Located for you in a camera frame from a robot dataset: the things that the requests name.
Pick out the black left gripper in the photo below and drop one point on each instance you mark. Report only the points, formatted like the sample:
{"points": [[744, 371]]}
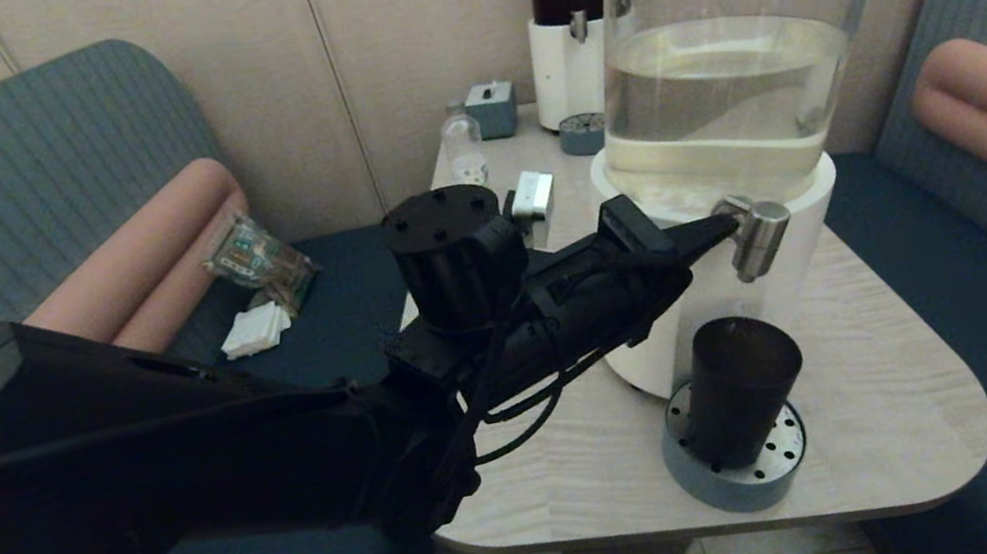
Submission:
{"points": [[599, 299]]}

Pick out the metal water dispenser tap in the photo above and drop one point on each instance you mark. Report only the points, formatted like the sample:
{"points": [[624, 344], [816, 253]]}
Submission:
{"points": [[761, 238]]}

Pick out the dark brown plastic cup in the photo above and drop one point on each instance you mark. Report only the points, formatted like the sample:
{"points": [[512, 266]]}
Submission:
{"points": [[740, 396]]}

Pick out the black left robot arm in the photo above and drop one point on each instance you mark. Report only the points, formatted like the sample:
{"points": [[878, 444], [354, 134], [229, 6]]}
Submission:
{"points": [[130, 463]]}

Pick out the small blue drip tray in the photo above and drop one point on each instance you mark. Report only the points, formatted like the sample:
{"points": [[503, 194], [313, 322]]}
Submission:
{"points": [[582, 135]]}

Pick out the clear water dispenser white base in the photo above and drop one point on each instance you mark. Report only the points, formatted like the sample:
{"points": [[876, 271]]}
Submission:
{"points": [[722, 74]]}

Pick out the small dispenser with dark drink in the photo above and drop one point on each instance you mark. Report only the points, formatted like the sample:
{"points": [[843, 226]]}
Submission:
{"points": [[564, 72]]}

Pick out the blue-grey tissue box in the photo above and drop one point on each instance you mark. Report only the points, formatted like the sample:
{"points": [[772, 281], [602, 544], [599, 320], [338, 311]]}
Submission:
{"points": [[492, 111]]}

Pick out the small metal dispenser tap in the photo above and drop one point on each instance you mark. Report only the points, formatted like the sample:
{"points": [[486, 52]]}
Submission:
{"points": [[578, 25]]}

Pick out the clear plastic bottle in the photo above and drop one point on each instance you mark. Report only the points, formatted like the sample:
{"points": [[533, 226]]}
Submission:
{"points": [[464, 145]]}

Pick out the large blue perforated drip tray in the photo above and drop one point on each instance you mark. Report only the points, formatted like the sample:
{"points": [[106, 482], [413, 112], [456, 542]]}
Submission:
{"points": [[724, 492]]}

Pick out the clear snack packet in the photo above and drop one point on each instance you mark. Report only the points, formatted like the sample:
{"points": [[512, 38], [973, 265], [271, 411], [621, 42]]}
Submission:
{"points": [[258, 263]]}

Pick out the white paper napkins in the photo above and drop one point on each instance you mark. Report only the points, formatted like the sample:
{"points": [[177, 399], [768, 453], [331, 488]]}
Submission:
{"points": [[254, 331]]}

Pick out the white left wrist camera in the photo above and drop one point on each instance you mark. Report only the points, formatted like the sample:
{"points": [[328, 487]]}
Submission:
{"points": [[532, 197]]}

